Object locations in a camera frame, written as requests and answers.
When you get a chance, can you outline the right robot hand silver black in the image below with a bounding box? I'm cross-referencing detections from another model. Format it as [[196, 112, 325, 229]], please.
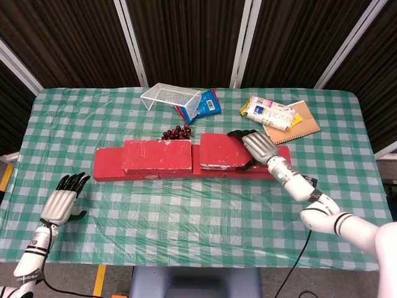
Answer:
[[226, 129, 279, 172]]

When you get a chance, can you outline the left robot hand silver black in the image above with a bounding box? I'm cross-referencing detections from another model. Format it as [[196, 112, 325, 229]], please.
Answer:
[[40, 172, 92, 226]]

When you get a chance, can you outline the red brick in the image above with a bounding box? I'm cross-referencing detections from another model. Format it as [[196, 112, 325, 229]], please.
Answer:
[[199, 132, 258, 171], [121, 139, 193, 174], [225, 145, 292, 181], [94, 147, 161, 183]]

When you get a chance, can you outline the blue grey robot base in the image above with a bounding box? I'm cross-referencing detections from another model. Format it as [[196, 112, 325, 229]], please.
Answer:
[[128, 266, 263, 298]]

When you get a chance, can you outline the white wrapped paper package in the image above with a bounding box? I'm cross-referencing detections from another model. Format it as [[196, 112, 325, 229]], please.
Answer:
[[246, 96, 297, 131]]

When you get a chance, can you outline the yellow plastic bag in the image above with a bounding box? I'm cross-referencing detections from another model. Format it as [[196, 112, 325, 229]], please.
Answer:
[[238, 96, 303, 131]]

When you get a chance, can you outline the brown spiral notebook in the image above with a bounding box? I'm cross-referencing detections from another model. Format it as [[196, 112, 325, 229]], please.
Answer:
[[262, 100, 321, 146]]

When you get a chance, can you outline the blue snack bag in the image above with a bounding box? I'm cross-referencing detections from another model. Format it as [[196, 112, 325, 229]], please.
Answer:
[[175, 89, 223, 125]]

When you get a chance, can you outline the dark red grape bunch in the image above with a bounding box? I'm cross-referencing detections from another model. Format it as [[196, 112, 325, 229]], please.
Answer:
[[161, 124, 195, 141]]

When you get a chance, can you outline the green checkered tablecloth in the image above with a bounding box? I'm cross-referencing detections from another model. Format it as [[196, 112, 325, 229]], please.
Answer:
[[0, 86, 395, 273]]

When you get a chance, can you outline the dark brown partition panel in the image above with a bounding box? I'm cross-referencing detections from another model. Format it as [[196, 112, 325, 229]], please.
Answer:
[[0, 0, 140, 89], [322, 0, 397, 155], [125, 0, 248, 89], [238, 0, 373, 89]]

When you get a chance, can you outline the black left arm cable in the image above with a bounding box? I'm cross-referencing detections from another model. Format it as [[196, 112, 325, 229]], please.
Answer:
[[38, 219, 96, 297]]

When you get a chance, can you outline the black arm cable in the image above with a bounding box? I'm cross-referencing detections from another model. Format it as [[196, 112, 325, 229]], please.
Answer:
[[274, 207, 329, 298], [38, 219, 96, 297]]

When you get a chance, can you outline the white partition frame post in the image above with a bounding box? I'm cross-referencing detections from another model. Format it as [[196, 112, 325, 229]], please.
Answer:
[[113, 0, 149, 88], [313, 0, 378, 90], [231, 0, 258, 89], [0, 38, 43, 96]]

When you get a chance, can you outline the white wire mesh basket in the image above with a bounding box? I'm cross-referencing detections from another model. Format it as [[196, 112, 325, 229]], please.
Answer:
[[140, 83, 202, 120]]

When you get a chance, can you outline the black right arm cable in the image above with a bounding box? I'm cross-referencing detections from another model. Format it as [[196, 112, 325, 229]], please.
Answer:
[[274, 207, 329, 298]]

